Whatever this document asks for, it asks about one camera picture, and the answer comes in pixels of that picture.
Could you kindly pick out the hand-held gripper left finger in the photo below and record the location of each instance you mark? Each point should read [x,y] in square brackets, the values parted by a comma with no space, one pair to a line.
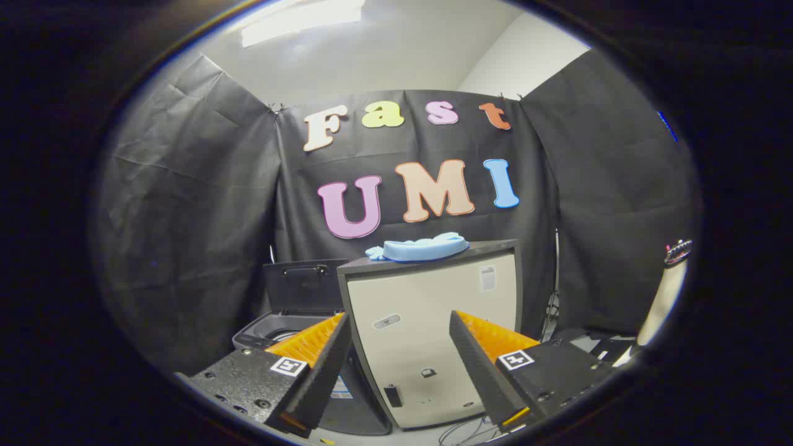
[322,371]

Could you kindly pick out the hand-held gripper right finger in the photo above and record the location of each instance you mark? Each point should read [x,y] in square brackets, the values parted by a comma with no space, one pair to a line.
[480,371]

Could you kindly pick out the grey washing machine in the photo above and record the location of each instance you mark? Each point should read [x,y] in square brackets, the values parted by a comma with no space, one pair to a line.
[266,328]

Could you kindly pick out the light blue shirt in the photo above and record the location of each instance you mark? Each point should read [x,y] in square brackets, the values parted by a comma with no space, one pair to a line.
[421,249]

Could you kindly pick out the white cabinet with dark top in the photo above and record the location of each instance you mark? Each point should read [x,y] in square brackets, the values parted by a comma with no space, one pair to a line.
[421,297]

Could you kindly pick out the black backdrop cloth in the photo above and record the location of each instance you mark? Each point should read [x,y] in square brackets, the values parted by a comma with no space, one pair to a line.
[186,217]

